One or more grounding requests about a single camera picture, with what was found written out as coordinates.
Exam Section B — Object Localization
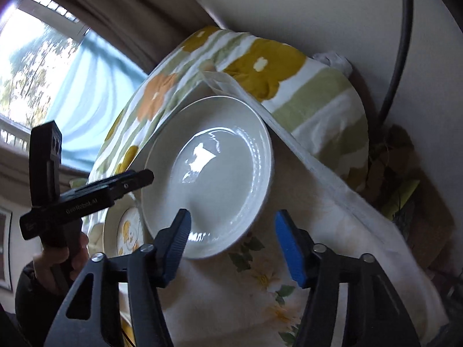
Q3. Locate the light blue cloth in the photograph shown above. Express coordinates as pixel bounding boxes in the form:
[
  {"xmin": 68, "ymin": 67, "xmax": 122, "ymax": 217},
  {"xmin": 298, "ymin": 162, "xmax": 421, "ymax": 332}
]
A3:
[{"xmin": 45, "ymin": 30, "xmax": 150, "ymax": 171}]

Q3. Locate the crumpled white tissue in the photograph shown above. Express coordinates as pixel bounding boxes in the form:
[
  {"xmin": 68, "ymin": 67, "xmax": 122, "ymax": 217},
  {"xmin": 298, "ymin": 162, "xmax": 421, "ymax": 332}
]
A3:
[{"xmin": 312, "ymin": 51, "xmax": 353, "ymax": 78}]

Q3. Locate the window frame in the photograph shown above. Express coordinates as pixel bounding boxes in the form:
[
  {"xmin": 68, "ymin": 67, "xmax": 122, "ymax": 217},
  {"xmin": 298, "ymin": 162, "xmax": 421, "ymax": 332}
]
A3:
[{"xmin": 0, "ymin": 0, "xmax": 92, "ymax": 152}]

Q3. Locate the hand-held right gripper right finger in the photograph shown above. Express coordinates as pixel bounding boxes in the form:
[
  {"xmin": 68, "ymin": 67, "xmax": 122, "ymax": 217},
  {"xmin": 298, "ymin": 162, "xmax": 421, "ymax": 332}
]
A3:
[{"xmin": 274, "ymin": 210, "xmax": 425, "ymax": 347}]

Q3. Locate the stack of small patterned plates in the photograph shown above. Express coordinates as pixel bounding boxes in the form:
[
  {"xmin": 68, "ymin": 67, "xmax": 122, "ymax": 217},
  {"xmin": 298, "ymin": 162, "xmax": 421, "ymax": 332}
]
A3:
[{"xmin": 102, "ymin": 202, "xmax": 147, "ymax": 261}]

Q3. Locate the black cable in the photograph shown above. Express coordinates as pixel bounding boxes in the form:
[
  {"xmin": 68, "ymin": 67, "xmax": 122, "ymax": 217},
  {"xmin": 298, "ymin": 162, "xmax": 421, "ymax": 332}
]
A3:
[{"xmin": 377, "ymin": 0, "xmax": 415, "ymax": 128}]

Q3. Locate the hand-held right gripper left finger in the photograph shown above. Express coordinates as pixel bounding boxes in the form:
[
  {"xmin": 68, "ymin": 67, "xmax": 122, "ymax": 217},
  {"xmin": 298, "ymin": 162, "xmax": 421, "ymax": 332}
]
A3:
[{"xmin": 43, "ymin": 208, "xmax": 192, "ymax": 347}]

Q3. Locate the large white plate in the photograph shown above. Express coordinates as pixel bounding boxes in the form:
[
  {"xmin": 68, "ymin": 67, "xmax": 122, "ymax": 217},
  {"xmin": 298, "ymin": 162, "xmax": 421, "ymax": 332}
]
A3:
[{"xmin": 139, "ymin": 95, "xmax": 273, "ymax": 260}]

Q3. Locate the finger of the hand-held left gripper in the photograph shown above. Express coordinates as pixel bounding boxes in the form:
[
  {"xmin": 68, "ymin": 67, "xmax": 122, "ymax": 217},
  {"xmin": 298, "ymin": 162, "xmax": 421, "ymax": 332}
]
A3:
[{"xmin": 104, "ymin": 168, "xmax": 155, "ymax": 205}]

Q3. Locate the person's left hand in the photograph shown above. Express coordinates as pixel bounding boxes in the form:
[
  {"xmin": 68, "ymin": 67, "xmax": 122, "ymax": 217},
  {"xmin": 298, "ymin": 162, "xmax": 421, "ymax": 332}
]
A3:
[{"xmin": 20, "ymin": 232, "xmax": 90, "ymax": 299}]

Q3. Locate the yellow green floral blanket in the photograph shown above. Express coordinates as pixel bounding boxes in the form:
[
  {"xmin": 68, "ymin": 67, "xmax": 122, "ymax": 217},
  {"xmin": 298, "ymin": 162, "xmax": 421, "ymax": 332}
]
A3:
[{"xmin": 86, "ymin": 25, "xmax": 370, "ymax": 226}]

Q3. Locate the white floral tablecloth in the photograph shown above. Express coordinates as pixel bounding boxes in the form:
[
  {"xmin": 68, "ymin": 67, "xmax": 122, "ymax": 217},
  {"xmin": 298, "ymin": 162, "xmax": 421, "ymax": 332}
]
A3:
[{"xmin": 119, "ymin": 74, "xmax": 447, "ymax": 347}]

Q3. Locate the framed wall picture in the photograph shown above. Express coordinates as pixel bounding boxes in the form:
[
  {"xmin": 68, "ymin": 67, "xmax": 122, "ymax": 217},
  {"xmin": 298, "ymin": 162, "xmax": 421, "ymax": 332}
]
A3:
[{"xmin": 0, "ymin": 205, "xmax": 14, "ymax": 290}]

